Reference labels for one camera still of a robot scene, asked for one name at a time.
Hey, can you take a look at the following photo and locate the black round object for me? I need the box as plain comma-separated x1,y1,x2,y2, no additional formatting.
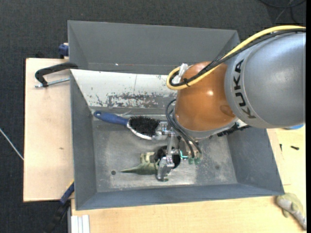
155,145,182,167

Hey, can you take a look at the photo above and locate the green toy animal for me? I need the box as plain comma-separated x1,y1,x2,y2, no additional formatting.
119,152,161,177

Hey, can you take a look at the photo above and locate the grey metal bin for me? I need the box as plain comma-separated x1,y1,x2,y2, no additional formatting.
67,20,285,211

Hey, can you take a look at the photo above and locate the pale yellow-green glove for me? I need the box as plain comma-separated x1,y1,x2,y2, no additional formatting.
276,192,306,230

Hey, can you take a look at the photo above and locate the blue-handled black bristle brush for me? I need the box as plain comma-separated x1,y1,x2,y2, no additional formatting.
93,110,161,141

